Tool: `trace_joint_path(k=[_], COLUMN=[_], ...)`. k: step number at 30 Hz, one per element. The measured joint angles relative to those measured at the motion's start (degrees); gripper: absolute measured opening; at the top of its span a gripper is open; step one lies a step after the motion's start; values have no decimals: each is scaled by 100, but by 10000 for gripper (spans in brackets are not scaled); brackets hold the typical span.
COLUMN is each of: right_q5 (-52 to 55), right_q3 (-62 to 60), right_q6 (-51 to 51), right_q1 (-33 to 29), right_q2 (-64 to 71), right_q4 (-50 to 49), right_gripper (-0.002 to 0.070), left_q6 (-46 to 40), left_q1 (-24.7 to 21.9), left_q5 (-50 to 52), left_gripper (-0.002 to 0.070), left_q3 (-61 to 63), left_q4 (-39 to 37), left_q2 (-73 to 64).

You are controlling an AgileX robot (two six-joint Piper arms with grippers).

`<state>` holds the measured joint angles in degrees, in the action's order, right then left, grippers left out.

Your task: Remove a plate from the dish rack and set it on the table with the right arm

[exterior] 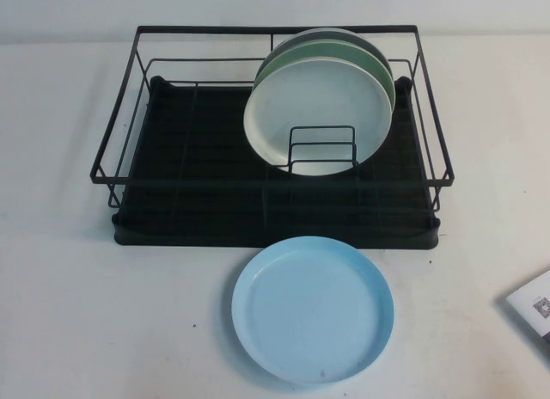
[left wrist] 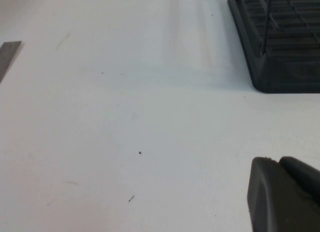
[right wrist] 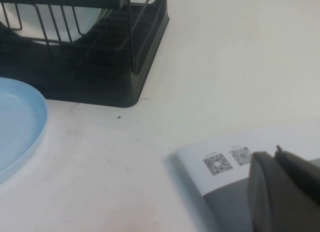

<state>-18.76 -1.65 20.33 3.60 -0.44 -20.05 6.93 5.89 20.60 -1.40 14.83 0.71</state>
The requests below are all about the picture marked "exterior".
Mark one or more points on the white booklet with QR code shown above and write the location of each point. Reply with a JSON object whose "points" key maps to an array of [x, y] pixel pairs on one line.
{"points": [[535, 308]]}

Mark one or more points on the dark grey round plate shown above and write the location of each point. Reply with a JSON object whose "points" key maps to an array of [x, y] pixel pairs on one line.
{"points": [[335, 34]]}

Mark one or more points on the pale grey-white round plate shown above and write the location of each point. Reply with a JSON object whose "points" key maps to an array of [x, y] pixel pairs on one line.
{"points": [[318, 98]]}

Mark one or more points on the black plastic drip tray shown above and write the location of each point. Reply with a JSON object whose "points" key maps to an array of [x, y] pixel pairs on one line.
{"points": [[215, 239]]}

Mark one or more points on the light blue round plate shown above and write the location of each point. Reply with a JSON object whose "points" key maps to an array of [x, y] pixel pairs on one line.
{"points": [[313, 317]]}

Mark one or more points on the green round plate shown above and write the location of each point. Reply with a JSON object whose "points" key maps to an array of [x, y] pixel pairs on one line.
{"points": [[309, 50]]}

